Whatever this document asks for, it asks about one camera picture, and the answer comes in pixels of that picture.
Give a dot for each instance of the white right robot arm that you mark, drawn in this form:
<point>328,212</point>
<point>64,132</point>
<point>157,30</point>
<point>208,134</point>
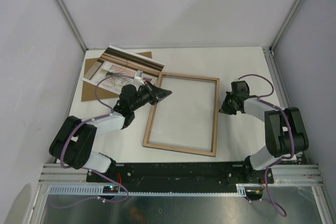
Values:
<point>285,136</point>

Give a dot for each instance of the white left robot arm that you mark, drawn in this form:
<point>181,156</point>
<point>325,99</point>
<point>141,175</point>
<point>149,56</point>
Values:
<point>74,141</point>

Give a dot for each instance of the clear acrylic sheet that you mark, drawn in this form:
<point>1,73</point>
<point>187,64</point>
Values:
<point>186,111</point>

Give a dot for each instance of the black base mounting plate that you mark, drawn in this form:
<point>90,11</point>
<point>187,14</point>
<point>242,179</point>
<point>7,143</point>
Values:
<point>194,177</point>

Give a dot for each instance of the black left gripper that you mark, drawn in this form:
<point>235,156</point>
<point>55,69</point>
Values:
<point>156,94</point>

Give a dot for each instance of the brown cardboard backing board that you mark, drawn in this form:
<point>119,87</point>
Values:
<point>88,90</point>

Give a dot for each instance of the grey slotted cable duct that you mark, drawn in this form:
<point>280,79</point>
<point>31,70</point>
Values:
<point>239,190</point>

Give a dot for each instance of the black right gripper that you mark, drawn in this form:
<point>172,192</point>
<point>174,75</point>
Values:
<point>224,108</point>

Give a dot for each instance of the printed interior photo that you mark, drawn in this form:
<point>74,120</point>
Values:
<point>116,68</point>

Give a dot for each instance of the blue wooden picture frame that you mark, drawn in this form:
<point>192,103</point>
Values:
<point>149,129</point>

